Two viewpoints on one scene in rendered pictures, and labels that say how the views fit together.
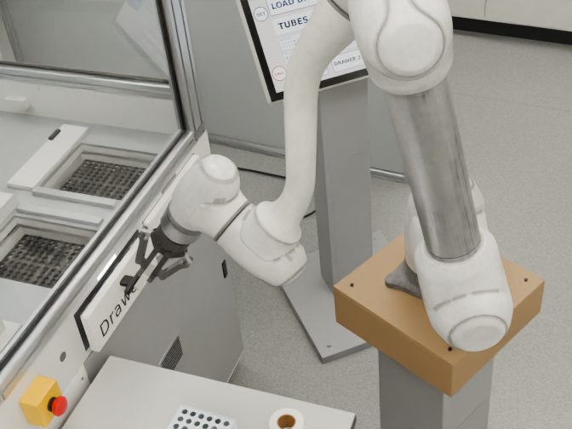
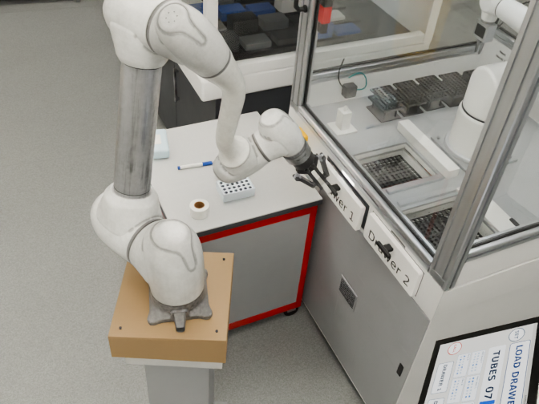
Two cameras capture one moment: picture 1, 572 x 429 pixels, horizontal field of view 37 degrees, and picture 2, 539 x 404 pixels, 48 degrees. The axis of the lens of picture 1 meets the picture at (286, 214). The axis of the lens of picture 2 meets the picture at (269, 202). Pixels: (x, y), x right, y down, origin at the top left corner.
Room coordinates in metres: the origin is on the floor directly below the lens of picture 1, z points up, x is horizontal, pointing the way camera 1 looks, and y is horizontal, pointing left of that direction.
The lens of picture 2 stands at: (2.22, -1.05, 2.28)
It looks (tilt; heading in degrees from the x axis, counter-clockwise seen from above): 42 degrees down; 127
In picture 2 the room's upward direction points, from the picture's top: 5 degrees clockwise
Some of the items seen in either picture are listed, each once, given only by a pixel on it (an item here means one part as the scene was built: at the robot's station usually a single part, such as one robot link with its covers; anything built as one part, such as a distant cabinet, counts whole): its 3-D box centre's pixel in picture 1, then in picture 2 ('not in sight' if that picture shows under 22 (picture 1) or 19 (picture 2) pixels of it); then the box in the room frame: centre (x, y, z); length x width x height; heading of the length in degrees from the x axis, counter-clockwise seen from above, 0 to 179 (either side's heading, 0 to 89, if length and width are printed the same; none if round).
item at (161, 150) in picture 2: not in sight; (156, 143); (0.67, 0.19, 0.78); 0.15 x 0.10 x 0.04; 144
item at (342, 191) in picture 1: (347, 183); not in sight; (2.20, -0.21, 0.51); 0.50 x 0.45 x 1.02; 17
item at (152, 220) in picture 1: (176, 203); (391, 252); (1.72, 0.27, 0.87); 0.29 x 0.02 x 0.11; 156
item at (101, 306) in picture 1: (122, 289); (339, 192); (1.42, 0.39, 0.87); 0.29 x 0.02 x 0.11; 156
